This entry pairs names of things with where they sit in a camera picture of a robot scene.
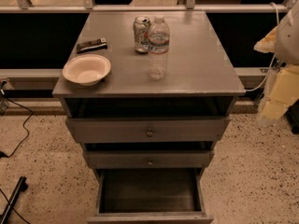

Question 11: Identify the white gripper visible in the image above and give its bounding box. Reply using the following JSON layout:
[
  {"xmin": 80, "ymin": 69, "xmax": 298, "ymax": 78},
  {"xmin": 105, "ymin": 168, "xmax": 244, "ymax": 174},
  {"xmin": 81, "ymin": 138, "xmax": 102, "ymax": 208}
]
[{"xmin": 253, "ymin": 27, "xmax": 299, "ymax": 125}]

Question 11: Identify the clear plastic water bottle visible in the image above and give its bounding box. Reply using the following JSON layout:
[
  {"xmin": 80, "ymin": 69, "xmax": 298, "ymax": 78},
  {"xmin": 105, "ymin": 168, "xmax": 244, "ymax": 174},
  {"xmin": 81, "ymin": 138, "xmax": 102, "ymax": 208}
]
[{"xmin": 148, "ymin": 16, "xmax": 170, "ymax": 80}]

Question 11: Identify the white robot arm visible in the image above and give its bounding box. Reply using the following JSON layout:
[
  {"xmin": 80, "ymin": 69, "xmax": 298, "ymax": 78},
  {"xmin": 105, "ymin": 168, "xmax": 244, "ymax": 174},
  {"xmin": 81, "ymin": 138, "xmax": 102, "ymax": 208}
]
[{"xmin": 253, "ymin": 1, "xmax": 299, "ymax": 126}]

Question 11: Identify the grey top drawer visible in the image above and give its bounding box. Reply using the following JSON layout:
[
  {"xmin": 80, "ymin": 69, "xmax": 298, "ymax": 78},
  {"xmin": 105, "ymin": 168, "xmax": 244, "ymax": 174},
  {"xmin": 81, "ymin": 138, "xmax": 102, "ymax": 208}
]
[{"xmin": 66, "ymin": 117, "xmax": 230, "ymax": 143}]

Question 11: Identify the grey wooden drawer cabinet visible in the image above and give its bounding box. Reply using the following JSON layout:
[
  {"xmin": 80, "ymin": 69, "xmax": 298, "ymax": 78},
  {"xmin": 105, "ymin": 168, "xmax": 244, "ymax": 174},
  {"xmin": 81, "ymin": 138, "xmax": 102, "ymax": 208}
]
[{"xmin": 51, "ymin": 10, "xmax": 247, "ymax": 224}]

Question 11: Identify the grey middle drawer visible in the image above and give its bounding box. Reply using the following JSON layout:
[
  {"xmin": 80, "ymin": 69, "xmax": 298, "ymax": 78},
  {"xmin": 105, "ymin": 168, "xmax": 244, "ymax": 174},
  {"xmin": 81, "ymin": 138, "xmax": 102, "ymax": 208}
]
[{"xmin": 83, "ymin": 150, "xmax": 214, "ymax": 169}]

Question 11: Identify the grey open bottom drawer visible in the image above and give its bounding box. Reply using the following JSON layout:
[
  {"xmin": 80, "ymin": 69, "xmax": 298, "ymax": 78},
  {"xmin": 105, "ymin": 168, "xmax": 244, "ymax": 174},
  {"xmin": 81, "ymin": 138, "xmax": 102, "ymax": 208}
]
[{"xmin": 87, "ymin": 168, "xmax": 213, "ymax": 224}]

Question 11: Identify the silver soda can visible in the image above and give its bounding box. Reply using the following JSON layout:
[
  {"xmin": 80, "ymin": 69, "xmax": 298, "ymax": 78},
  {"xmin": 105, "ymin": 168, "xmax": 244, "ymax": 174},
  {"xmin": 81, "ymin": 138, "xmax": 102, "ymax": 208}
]
[{"xmin": 133, "ymin": 16, "xmax": 150, "ymax": 53}]

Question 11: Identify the dark snack bar wrapper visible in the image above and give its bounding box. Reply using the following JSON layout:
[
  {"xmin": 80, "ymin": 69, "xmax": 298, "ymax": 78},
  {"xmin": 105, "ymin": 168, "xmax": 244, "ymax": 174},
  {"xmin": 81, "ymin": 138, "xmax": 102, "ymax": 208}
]
[{"xmin": 76, "ymin": 38, "xmax": 107, "ymax": 54}]

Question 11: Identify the white paper bowl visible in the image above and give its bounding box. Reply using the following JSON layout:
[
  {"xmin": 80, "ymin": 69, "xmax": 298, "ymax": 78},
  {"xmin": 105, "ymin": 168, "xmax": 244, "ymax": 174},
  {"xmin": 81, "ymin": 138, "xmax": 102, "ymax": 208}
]
[{"xmin": 63, "ymin": 54, "xmax": 111, "ymax": 86}]

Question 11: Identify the black metal stand leg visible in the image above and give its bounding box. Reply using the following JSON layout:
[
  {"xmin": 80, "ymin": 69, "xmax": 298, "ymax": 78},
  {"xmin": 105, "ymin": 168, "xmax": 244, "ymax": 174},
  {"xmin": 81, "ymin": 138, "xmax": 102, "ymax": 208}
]
[{"xmin": 0, "ymin": 176, "xmax": 28, "ymax": 224}]

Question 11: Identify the white cable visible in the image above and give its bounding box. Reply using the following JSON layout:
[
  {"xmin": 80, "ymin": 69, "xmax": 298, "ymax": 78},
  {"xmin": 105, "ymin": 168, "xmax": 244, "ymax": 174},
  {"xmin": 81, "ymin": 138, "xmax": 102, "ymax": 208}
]
[{"xmin": 245, "ymin": 1, "xmax": 280, "ymax": 93}]

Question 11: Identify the black floor cable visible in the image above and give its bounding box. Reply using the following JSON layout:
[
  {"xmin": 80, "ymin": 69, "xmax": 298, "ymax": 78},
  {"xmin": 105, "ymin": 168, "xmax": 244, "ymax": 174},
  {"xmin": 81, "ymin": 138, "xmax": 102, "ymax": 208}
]
[{"xmin": 0, "ymin": 89, "xmax": 35, "ymax": 159}]

